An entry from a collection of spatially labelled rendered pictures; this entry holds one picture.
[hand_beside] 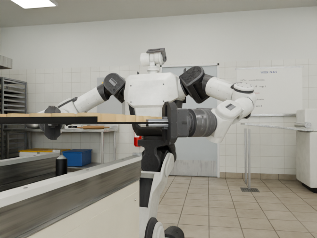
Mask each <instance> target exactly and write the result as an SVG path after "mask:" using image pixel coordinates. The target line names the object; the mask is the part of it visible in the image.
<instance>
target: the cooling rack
mask: <svg viewBox="0 0 317 238"><path fill-rule="evenodd" d="M4 79H6V80H11V81H16V82H20V83H26V82H25V81H21V80H16V79H12V78H7V77H0V83H1V113H2V114H4V84H14V83H11V82H6V81H4ZM3 129H4V124H1V160H3V149H4V131H3Z"/></svg>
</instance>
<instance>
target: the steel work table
mask: <svg viewBox="0 0 317 238"><path fill-rule="evenodd" d="M86 125H87V126H105V127H110V128H109V129H65V127H63V128H61V131H62V132H101V163H99V162H91V163H89V164H87V165H84V166H82V167H78V166H68V167H67V168H69V169H86V168H89V167H93V166H97V165H100V164H104V132H110V131H113V132H114V150H113V161H115V160H116V131H118V124H86ZM3 131H5V132H6V159H9V131H24V132H28V149H30V148H31V132H43V131H42V130H41V129H30V128H17V129H3Z"/></svg>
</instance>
